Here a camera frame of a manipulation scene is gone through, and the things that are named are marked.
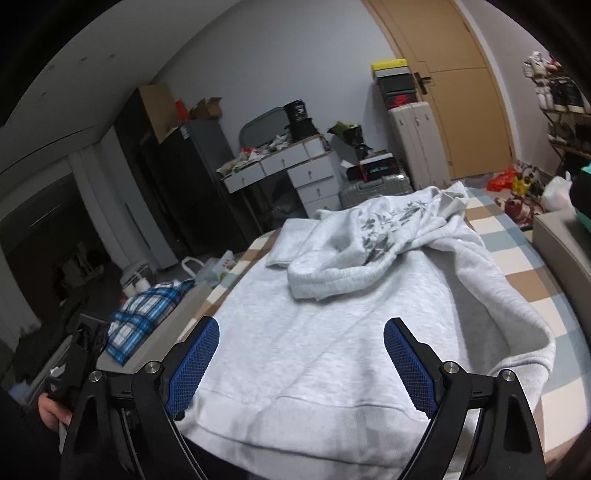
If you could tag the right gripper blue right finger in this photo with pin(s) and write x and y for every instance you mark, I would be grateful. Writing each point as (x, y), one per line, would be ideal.
(506, 443)

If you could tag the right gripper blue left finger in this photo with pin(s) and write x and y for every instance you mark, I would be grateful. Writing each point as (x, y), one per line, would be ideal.
(123, 425)

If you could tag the light grey hooded sweatshirt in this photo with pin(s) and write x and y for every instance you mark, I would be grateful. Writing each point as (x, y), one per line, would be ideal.
(365, 318)

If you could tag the person left hand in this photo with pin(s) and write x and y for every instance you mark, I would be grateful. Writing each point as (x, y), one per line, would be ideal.
(51, 413)

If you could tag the blue plaid shirt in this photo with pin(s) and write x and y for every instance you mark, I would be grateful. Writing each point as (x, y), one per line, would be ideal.
(139, 316)

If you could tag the black wardrobe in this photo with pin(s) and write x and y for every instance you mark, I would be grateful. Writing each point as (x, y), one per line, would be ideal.
(174, 163)

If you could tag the plaid bed sheet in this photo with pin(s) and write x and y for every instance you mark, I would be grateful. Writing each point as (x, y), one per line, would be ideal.
(521, 276)

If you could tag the cardboard box on wardrobe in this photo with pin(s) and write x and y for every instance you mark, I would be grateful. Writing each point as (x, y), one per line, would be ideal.
(208, 109)

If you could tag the white plastic bag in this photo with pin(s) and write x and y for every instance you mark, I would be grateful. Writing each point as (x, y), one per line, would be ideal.
(556, 195)

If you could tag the white drawer desk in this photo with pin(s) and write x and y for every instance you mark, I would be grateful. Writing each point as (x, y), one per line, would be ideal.
(314, 169)

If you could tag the silver suitcase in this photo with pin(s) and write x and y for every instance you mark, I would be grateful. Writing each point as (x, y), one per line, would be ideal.
(354, 193)

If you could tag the white tall cabinet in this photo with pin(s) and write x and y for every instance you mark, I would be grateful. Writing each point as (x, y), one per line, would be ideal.
(423, 148)

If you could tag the wooden shoe rack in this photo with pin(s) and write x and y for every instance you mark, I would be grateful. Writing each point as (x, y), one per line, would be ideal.
(566, 109)

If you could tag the wooden door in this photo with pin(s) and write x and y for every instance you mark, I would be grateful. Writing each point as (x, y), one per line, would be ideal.
(454, 76)

